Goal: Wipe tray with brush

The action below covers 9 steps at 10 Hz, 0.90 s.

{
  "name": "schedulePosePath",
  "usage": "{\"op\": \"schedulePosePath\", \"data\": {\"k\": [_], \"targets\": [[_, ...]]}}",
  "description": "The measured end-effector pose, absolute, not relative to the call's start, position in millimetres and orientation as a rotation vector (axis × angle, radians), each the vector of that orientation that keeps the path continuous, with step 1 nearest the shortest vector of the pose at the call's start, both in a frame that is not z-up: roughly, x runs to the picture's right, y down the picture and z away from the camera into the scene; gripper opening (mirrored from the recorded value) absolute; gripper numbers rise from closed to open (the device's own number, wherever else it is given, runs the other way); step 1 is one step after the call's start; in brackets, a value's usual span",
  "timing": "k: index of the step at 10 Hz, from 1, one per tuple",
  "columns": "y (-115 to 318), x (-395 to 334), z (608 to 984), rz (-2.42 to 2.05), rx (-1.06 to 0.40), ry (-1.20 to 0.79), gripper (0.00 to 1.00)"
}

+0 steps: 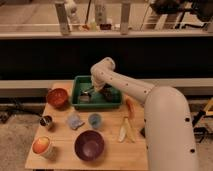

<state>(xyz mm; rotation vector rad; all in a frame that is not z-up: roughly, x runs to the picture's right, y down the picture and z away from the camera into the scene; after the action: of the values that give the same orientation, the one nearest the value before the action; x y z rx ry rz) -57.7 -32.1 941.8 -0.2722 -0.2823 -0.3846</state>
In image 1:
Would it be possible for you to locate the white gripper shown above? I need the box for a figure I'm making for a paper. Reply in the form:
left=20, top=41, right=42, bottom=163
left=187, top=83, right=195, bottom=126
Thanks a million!
left=91, top=76, right=105, bottom=91

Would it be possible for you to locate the dark scrubbing brush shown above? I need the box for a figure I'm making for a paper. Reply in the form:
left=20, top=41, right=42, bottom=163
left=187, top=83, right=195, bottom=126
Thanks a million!
left=79, top=89, right=94, bottom=103

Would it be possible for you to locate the small blue cup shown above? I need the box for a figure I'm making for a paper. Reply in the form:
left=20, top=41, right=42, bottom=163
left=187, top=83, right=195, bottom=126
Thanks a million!
left=88, top=113, right=102, bottom=129

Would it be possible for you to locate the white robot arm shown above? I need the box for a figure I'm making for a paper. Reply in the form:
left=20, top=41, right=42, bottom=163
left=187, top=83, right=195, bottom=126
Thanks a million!
left=90, top=57, right=199, bottom=171

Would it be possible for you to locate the dark object in tray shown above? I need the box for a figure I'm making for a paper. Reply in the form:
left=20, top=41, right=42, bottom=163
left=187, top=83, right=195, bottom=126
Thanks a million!
left=102, top=85, right=113, bottom=102

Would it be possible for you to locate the crumpled blue-grey cloth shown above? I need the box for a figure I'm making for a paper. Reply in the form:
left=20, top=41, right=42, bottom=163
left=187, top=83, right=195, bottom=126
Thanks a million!
left=67, top=114, right=84, bottom=130

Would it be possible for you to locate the purple bowl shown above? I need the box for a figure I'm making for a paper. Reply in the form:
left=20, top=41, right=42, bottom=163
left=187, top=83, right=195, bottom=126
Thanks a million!
left=74, top=130, right=105, bottom=161

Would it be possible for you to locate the wooden table board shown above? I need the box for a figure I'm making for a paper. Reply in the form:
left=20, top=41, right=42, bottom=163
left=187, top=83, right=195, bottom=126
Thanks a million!
left=24, top=81, right=150, bottom=171

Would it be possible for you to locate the white cup with orange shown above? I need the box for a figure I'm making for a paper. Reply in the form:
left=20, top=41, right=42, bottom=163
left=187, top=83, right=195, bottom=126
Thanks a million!
left=32, top=137, right=52, bottom=158

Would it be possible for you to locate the white post right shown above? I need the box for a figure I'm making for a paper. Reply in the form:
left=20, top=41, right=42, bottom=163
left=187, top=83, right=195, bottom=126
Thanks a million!
left=120, top=1, right=131, bottom=35

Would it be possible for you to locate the white post left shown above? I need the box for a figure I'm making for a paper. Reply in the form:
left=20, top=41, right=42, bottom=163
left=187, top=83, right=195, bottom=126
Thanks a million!
left=55, top=1, right=70, bottom=35

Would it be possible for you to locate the green plastic tray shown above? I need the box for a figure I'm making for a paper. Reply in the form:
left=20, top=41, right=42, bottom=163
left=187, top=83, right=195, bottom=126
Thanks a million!
left=70, top=75, right=122, bottom=110

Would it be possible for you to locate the yellow banana peel toy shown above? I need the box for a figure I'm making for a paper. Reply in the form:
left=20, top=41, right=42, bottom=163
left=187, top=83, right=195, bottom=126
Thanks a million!
left=118, top=117, right=135, bottom=142

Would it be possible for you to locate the orange bowl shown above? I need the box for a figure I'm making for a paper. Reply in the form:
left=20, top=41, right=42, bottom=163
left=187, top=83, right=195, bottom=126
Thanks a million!
left=46, top=88, right=68, bottom=108

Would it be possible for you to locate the yellow black stand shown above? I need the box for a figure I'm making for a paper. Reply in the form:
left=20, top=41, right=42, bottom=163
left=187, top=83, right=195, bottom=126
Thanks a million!
left=192, top=97, right=213, bottom=143

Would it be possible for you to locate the orange carrot toy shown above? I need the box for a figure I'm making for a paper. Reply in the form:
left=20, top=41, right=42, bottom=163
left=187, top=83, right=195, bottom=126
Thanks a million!
left=125, top=98, right=134, bottom=119

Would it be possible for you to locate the small metal cup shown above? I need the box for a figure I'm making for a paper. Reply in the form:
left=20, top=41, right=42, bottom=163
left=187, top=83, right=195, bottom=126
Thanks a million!
left=39, top=115, right=53, bottom=130

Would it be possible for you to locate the white post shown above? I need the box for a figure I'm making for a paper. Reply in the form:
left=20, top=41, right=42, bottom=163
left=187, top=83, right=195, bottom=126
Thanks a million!
left=120, top=1, right=131, bottom=35
left=55, top=1, right=70, bottom=35

